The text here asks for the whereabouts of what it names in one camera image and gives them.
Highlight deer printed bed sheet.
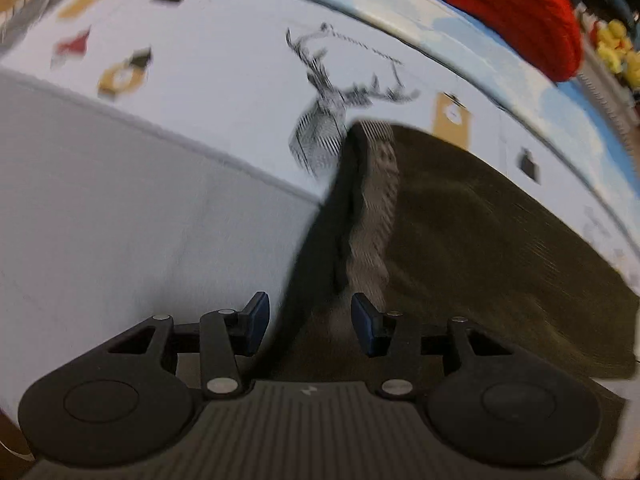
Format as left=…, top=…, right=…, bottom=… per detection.
left=0, top=0, right=640, bottom=291

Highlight yellow plush toy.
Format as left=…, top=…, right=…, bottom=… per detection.
left=595, top=42, right=626, bottom=73
left=597, top=20, right=631, bottom=46

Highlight brown corduroy pants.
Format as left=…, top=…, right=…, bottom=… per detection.
left=267, top=120, right=638, bottom=478

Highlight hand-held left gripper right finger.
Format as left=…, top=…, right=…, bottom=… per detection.
left=351, top=292, right=511, bottom=402

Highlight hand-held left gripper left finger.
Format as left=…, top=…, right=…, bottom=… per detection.
left=107, top=291, right=271, bottom=402

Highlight red quilt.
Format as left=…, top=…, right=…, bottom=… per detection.
left=382, top=0, right=583, bottom=83

